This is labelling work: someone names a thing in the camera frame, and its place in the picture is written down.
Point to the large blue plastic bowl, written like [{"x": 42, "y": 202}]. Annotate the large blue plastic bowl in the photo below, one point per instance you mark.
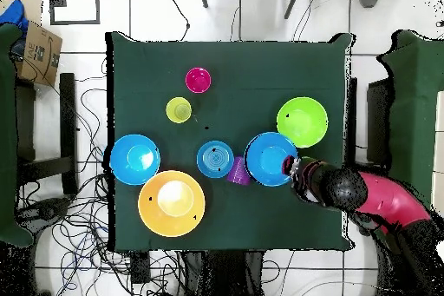
[
  {"x": 135, "y": 159},
  {"x": 267, "y": 157}
]

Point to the purple plastic cup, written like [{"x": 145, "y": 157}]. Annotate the purple plastic cup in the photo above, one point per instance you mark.
[{"x": 238, "y": 172}]

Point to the small blue flat-bottomed bowl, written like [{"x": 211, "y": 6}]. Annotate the small blue flat-bottomed bowl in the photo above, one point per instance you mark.
[{"x": 215, "y": 159}]

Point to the red plastic cup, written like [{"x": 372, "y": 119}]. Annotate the red plastic cup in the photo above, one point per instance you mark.
[{"x": 198, "y": 80}]

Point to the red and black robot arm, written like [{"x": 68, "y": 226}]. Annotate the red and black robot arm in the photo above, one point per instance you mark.
[{"x": 381, "y": 198}]

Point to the large green plastic bowl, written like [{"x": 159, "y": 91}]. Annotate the large green plastic bowl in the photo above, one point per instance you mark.
[{"x": 301, "y": 122}]

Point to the dark green tablecloth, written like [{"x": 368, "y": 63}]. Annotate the dark green tablecloth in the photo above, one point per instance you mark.
[{"x": 295, "y": 67}]

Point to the large yellow plastic bowl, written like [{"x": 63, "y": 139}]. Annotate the large yellow plastic bowl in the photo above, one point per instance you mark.
[{"x": 171, "y": 202}]

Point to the yellow ribbed plastic cup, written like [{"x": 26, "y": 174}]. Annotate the yellow ribbed plastic cup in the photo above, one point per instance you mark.
[{"x": 178, "y": 110}]

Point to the green cloth on side table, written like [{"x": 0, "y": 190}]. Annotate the green cloth on side table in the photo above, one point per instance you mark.
[
  {"x": 7, "y": 136},
  {"x": 416, "y": 84}
]

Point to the black floor box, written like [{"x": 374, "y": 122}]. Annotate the black floor box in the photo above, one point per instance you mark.
[{"x": 140, "y": 268}]

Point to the printed cardboard box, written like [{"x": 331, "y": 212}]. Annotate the printed cardboard box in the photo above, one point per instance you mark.
[{"x": 38, "y": 56}]

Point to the plain cardboard box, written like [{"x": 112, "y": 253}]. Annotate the plain cardboard box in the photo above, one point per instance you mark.
[{"x": 33, "y": 7}]

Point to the blue bag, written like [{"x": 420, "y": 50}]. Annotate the blue bag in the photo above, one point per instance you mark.
[{"x": 14, "y": 14}]

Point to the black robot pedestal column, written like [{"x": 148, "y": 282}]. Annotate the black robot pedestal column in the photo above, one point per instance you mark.
[{"x": 225, "y": 275}]

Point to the black stool frame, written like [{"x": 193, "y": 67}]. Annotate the black stool frame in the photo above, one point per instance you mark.
[{"x": 67, "y": 119}]

